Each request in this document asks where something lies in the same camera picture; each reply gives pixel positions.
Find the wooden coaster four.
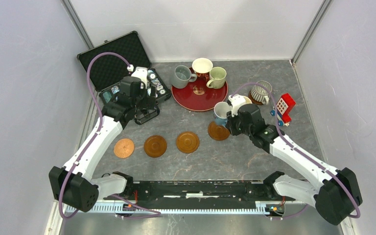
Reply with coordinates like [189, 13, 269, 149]
[248, 94, 263, 105]

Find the woven cork coaster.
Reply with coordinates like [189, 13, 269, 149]
[113, 139, 135, 159]

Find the wooden coaster three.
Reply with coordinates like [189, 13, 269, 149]
[143, 135, 167, 158]

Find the wooden coaster two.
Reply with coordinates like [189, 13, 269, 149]
[208, 121, 230, 141]

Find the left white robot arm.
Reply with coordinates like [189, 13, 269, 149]
[49, 76, 155, 212]

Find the red round tray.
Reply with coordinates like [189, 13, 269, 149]
[171, 67, 228, 112]

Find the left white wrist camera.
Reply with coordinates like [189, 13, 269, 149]
[129, 65, 148, 88]

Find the cream ribbed mug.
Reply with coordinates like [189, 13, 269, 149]
[242, 96, 252, 105]

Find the green mug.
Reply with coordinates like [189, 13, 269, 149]
[206, 67, 227, 89]

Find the wooden coaster five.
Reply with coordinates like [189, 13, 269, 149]
[176, 131, 200, 154]

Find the blue handled white mug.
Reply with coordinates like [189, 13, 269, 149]
[213, 102, 232, 126]

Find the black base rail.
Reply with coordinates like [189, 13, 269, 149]
[119, 180, 294, 210]

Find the red blue toy truck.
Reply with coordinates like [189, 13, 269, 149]
[270, 93, 296, 126]

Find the grey striped cup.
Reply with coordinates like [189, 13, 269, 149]
[250, 81, 272, 105]

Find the white bowl cup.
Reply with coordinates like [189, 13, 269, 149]
[191, 58, 213, 81]

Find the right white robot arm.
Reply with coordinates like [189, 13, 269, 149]
[226, 104, 362, 225]

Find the grey mug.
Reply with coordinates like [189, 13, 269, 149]
[171, 65, 197, 89]

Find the black foam-lined case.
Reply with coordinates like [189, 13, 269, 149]
[77, 31, 171, 105]

